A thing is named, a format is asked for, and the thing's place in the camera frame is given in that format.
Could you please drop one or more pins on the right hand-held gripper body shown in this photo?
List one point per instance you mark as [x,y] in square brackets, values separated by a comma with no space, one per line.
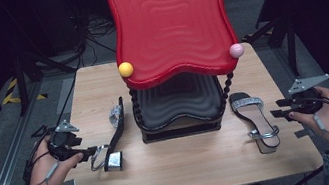
[308,104]

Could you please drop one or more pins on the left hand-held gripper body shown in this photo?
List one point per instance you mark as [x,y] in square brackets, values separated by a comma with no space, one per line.
[60,147]

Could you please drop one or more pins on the red and black shoe rack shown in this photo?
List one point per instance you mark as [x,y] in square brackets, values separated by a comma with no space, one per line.
[171,23]

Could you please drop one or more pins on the person's left hand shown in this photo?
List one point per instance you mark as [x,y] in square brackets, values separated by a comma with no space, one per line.
[44,171]

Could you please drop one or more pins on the grey tape piece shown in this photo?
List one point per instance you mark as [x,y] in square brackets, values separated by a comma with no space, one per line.
[68,184]
[302,133]

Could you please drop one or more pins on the black metal stand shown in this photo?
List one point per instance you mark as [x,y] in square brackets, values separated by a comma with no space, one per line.
[20,82]
[290,37]

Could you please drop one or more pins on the yellow and black floor tape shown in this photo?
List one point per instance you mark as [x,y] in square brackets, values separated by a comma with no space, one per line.
[9,96]

